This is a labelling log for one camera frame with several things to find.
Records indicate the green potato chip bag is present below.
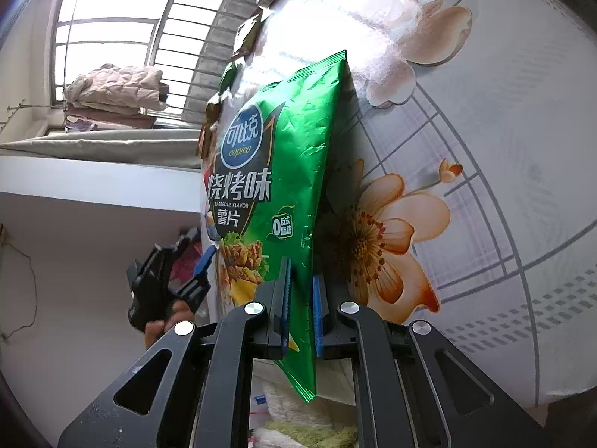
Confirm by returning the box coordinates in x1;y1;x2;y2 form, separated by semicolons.
204;51;346;401

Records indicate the left hand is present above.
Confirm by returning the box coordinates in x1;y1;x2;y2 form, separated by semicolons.
144;301;194;349

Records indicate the gold crumpled wrapper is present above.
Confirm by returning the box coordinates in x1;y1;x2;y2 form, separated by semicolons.
196;93;223;160

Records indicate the floral tablecloth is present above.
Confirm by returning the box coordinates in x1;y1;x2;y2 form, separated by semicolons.
239;0;596;407

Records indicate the folded pink quilt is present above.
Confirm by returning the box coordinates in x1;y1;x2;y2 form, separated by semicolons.
64;64;170;130

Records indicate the small green wrapper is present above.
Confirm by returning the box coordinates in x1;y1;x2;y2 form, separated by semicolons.
218;62;237;96

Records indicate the tan snack wrapper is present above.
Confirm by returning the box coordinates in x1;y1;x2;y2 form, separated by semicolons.
231;8;263;61

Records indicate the metal window railing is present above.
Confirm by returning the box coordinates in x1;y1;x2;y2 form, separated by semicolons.
49;0;285;125

